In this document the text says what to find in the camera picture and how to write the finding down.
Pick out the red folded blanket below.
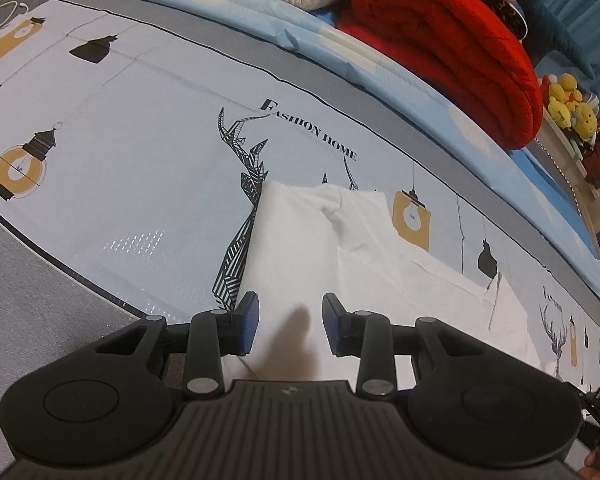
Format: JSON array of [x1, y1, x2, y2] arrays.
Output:
[[335, 0, 544, 152]]

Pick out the teal curtain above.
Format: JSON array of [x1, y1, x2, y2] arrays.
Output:
[[510, 0, 600, 81]]

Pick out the white cable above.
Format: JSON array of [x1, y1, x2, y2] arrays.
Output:
[[0, 2, 29, 37]]

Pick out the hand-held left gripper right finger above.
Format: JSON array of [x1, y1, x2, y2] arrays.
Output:
[[321, 293, 486, 400]]

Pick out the person's right hand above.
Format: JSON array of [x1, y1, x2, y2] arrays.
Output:
[[582, 447, 600, 480]]

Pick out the yellow plush toys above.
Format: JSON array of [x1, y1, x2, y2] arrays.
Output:
[[544, 73, 600, 145]]

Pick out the light blue sheet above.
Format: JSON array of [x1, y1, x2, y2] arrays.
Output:
[[87, 0, 600, 302]]

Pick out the white small garment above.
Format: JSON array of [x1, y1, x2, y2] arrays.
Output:
[[237, 180, 543, 396]]

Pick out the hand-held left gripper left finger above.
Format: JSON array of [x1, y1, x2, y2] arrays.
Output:
[[91, 291, 260, 400]]

